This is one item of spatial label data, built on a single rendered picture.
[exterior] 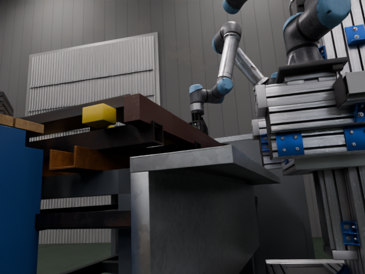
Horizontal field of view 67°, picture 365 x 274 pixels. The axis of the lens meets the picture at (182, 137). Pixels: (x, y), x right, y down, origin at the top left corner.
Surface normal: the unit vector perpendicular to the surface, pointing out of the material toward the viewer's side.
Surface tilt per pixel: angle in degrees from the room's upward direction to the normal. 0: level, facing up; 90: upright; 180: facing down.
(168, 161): 90
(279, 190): 90
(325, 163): 90
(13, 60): 90
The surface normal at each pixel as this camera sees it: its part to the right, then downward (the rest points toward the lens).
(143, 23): -0.22, -0.20
